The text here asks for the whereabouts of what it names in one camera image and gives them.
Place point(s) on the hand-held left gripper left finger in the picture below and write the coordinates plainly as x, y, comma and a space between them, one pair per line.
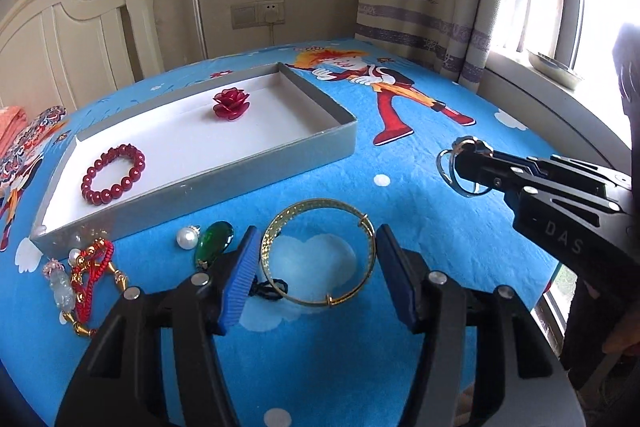
237, 289

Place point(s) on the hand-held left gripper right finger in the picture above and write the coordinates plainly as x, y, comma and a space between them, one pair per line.
396, 289

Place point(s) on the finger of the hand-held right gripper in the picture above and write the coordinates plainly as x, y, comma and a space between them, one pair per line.
490, 177
505, 158

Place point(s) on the gold bangle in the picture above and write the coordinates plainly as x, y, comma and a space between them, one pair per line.
270, 229

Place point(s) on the white pearl pendant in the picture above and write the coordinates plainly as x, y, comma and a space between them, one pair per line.
186, 239

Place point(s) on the grey cardboard box tray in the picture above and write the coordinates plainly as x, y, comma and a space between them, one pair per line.
250, 127

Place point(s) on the pale jade charm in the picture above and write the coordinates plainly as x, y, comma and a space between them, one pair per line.
61, 294

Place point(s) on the person's right hand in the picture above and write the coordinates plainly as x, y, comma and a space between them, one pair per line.
622, 341

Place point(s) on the blue cartoon printed cloth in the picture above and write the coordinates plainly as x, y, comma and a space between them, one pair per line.
450, 267

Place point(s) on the metal bowl on windowsill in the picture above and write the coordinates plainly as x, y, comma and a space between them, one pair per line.
555, 69

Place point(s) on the red rose hair clip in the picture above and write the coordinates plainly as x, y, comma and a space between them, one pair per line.
230, 104

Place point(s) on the patterned pillow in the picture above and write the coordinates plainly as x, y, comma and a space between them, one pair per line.
30, 137

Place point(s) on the pink folded blanket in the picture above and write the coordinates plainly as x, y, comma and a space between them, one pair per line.
12, 127

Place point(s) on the silver metal rod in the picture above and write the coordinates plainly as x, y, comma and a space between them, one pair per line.
196, 7

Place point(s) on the white wooden headboard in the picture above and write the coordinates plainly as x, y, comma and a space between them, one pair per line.
100, 37

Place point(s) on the window frame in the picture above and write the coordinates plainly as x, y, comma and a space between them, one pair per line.
570, 7

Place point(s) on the beige wall socket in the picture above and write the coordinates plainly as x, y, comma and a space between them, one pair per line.
242, 14

